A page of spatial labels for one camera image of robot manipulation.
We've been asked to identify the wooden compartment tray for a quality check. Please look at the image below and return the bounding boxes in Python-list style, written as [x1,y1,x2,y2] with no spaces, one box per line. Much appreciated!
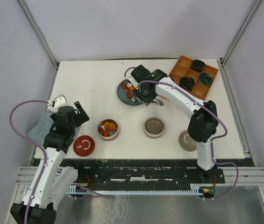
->
[169,56,219,100]

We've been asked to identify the red steel lunch bowl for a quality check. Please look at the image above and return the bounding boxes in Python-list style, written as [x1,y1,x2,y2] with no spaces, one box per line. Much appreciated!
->
[98,119,120,141]

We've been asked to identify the orange black rolled napkin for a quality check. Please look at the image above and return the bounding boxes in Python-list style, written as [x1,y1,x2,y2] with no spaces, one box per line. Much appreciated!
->
[179,77,195,91]

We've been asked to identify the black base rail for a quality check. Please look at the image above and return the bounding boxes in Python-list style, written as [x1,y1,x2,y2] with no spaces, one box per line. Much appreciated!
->
[61,159,225,189]

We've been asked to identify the aluminium frame post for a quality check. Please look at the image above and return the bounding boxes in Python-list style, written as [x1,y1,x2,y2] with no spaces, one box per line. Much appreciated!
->
[16,0,59,68]
[220,0,263,67]

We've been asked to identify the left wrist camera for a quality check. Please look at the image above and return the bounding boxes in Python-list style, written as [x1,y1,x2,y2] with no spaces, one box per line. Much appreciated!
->
[47,94,69,113]

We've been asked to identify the dark rolled napkin top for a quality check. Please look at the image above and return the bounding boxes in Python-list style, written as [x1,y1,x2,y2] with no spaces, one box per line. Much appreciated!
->
[190,59,206,72]

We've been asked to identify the green rolled napkin right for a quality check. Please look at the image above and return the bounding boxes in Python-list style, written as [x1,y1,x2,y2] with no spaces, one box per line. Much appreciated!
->
[198,72,214,87]

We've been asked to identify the beige lunch box lid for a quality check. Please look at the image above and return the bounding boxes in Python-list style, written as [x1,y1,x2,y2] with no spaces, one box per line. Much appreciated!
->
[178,130,197,152]

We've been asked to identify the right aluminium frame post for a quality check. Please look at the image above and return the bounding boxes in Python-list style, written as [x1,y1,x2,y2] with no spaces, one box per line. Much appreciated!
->
[220,0,263,67]

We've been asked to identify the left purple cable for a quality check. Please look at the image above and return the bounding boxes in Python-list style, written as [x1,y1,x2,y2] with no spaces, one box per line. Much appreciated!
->
[9,99,53,224]

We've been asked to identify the white cable duct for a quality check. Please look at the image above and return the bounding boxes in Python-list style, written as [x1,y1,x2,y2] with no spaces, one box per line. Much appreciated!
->
[68,183,207,195]

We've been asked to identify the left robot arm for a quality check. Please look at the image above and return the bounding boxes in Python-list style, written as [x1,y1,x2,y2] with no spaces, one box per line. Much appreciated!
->
[10,96,89,224]

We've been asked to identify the purple cable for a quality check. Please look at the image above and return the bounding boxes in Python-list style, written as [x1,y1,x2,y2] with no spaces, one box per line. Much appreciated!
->
[123,67,240,201]
[9,99,53,224]

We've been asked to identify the red pepper piece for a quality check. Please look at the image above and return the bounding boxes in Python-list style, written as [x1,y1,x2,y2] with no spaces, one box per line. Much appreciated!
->
[125,89,132,98]

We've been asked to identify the metal tongs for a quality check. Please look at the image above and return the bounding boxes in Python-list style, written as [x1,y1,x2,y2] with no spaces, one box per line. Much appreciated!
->
[132,91,164,106]

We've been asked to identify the beige lunch box bowl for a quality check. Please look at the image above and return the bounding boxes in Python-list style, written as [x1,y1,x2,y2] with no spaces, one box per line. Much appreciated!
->
[143,117,165,139]

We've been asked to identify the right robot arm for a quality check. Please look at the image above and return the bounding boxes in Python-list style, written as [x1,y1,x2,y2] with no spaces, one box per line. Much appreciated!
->
[127,65,218,182]

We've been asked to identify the red lunch box lid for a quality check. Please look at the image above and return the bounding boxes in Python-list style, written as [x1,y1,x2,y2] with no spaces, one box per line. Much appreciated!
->
[73,135,95,157]

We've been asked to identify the fried chicken piece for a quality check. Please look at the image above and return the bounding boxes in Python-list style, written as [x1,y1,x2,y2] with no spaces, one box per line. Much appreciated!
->
[103,121,118,131]

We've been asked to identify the light blue cloth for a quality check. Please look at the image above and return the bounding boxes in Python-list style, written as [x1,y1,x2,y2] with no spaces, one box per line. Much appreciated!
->
[27,109,82,147]

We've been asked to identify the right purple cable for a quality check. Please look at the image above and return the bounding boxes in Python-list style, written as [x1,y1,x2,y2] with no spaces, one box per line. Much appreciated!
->
[123,67,240,201]

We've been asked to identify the blue ceramic food plate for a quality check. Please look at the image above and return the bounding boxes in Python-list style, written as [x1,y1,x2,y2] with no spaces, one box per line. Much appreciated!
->
[116,80,143,106]

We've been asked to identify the left aluminium frame post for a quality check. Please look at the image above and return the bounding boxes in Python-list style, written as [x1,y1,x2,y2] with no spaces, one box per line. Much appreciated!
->
[16,0,59,68]

